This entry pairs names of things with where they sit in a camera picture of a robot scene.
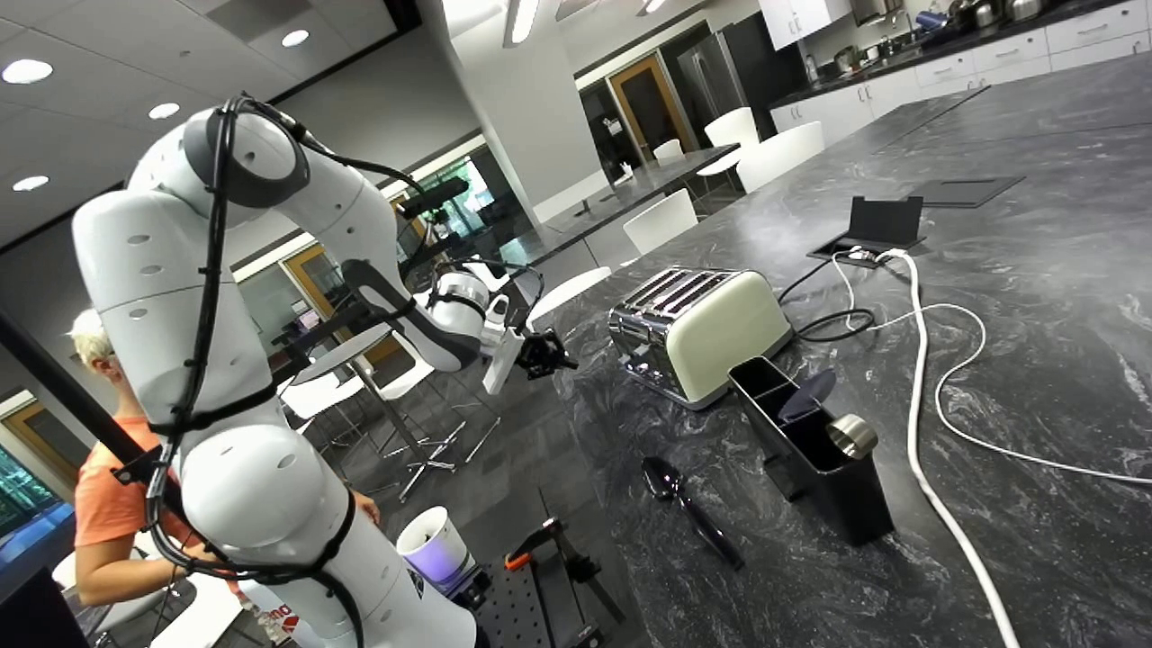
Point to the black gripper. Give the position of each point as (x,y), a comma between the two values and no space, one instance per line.
(537,353)

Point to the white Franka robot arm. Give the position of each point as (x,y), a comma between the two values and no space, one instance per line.
(264,506)

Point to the cream and chrome toaster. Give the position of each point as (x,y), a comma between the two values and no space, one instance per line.
(723,329)

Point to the black marker pen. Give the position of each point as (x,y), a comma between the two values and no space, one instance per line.
(665,478)

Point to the white chair with metal legs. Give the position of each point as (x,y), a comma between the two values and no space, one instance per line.
(401,378)

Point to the long dark table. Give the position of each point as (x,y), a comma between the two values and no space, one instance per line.
(651,185)

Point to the black tripod with orange clamp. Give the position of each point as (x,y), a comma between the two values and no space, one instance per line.
(541,545)

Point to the round grey table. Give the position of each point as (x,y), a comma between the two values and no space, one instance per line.
(342,349)

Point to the purple and white cup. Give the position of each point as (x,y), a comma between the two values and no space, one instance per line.
(433,552)

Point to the wooden door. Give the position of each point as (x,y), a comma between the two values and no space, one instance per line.
(653,110)

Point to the small metal cup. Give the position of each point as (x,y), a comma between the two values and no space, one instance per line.
(852,433)

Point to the black rectangular container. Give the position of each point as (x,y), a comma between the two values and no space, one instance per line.
(839,492)

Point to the black socket box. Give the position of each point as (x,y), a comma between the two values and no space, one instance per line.
(887,220)

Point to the round ceiling light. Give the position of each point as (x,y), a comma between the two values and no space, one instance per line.
(28,71)
(298,37)
(165,110)

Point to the person in orange shirt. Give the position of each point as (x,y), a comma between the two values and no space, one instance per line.
(111,506)

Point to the black diagonal pole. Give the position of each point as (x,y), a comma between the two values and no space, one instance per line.
(59,391)

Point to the white kitchen counter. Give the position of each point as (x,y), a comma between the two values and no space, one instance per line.
(1020,55)

